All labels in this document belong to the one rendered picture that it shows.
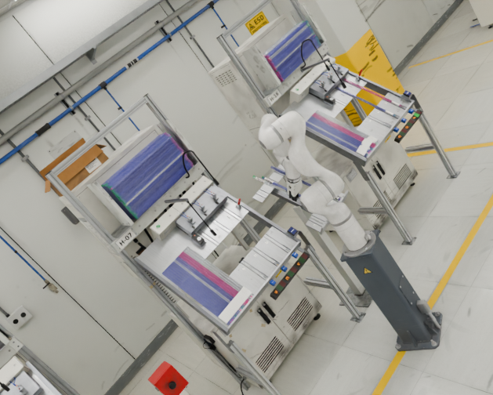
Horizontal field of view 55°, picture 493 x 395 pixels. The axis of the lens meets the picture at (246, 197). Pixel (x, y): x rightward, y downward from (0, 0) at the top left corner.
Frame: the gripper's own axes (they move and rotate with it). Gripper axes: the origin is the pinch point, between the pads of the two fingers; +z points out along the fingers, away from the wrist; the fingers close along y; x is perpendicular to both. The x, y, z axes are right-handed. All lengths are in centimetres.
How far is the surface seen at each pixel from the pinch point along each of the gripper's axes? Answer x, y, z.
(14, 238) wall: 212, -86, 64
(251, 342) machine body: 2, -63, 74
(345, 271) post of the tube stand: -29, 8, 66
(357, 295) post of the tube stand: -39, 7, 87
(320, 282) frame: -19, -9, 63
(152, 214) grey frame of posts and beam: 70, -50, 0
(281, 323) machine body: -6, -39, 80
